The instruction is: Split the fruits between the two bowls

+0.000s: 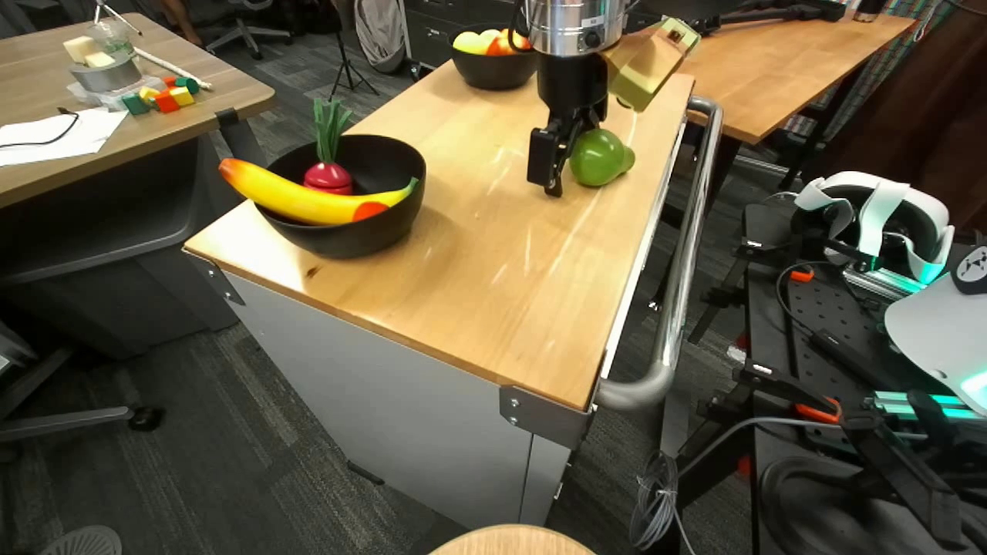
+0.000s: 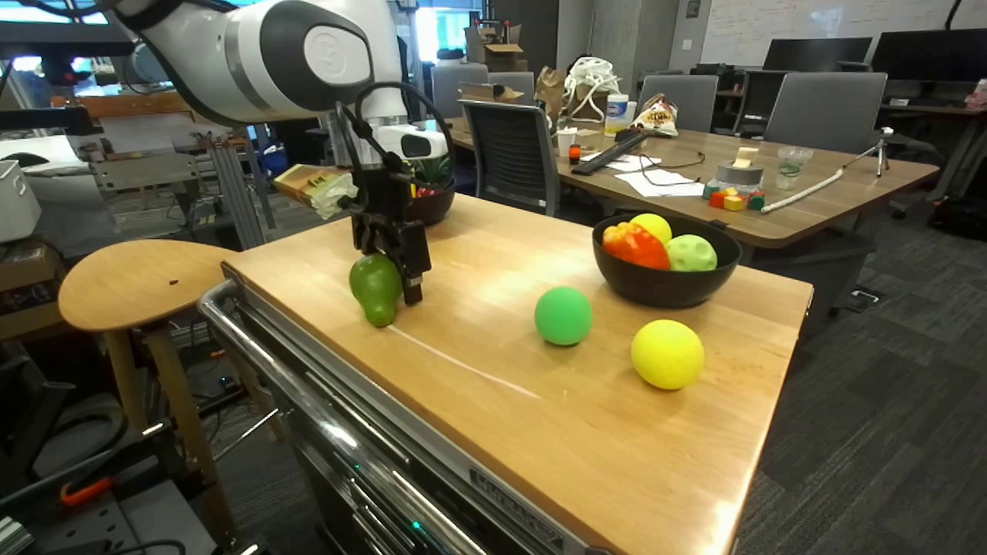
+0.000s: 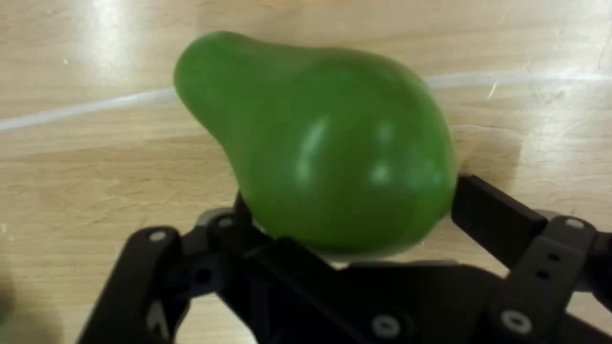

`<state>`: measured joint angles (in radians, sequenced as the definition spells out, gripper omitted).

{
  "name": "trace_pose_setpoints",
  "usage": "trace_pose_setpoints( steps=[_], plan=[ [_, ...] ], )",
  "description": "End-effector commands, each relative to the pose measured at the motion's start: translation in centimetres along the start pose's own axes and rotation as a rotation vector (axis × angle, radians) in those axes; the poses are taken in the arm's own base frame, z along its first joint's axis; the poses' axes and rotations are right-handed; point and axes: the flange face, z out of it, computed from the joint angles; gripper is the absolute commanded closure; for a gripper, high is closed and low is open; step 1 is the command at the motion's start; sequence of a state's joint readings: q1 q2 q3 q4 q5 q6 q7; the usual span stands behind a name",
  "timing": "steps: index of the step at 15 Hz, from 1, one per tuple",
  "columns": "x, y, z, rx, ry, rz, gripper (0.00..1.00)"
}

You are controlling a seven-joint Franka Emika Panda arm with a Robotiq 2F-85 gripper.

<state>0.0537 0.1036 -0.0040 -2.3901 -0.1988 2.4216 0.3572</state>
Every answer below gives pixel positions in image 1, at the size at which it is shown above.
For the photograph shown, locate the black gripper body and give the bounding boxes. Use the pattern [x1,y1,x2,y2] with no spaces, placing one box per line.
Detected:
[535,45,613,133]

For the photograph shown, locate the green apple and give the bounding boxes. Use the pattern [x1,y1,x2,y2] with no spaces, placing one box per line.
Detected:
[567,123,640,190]

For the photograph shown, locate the red radish with green leaves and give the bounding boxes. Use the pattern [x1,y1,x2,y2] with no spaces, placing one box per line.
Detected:
[303,94,358,198]

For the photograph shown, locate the yellow toy banana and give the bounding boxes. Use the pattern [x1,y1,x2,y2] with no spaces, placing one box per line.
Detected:
[215,153,423,230]

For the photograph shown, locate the black bowl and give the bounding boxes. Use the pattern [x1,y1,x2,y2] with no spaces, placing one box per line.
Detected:
[448,26,540,92]
[254,133,428,262]

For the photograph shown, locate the wooden table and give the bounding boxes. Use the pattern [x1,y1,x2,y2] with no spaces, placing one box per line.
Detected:
[677,9,918,149]

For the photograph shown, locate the white mesh cloth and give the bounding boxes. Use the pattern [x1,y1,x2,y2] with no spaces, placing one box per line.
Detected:
[352,0,415,73]

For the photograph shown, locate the black floor tripod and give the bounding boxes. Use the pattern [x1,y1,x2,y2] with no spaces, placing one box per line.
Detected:
[324,0,383,106]

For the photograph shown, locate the metal tool cart wooden top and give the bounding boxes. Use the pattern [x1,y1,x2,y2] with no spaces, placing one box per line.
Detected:
[180,49,722,527]

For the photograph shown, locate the white VR headset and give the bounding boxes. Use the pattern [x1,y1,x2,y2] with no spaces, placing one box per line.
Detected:
[789,166,961,302]

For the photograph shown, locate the black breadboard table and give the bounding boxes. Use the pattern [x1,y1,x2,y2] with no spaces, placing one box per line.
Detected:
[657,198,987,555]

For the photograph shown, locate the dark brown chair back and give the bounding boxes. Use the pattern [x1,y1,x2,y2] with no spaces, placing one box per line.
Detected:
[780,0,987,220]

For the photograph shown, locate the round wooden stool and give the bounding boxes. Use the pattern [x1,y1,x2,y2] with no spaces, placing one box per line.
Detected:
[428,522,599,555]

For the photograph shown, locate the white stick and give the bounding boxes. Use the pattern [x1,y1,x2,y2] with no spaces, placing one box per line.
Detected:
[129,43,215,92]

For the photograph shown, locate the clear plastic container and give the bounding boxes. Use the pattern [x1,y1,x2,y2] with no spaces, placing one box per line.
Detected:
[60,14,145,94]

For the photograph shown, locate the white paper sheets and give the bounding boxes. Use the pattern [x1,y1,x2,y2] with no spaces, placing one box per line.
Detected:
[0,106,129,169]

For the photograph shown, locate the wooden office desk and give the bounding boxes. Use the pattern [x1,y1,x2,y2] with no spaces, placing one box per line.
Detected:
[0,9,278,213]

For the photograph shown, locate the black office chair base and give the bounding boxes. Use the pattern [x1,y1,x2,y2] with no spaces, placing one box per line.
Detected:
[0,320,166,448]

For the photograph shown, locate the grey chair seat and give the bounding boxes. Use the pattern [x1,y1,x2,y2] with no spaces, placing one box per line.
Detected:
[37,522,126,555]

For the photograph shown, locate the orange green wrist camera box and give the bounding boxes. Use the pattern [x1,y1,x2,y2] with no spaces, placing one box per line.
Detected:
[609,13,702,115]

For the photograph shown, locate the metal cart handle bar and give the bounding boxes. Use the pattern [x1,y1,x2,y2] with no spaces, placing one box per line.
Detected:
[594,94,724,417]

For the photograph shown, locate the grey cable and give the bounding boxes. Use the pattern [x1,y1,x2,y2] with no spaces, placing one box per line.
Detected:
[628,410,857,551]

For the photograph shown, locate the orange handled clamp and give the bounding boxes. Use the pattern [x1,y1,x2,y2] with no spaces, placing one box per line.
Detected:
[720,368,853,435]

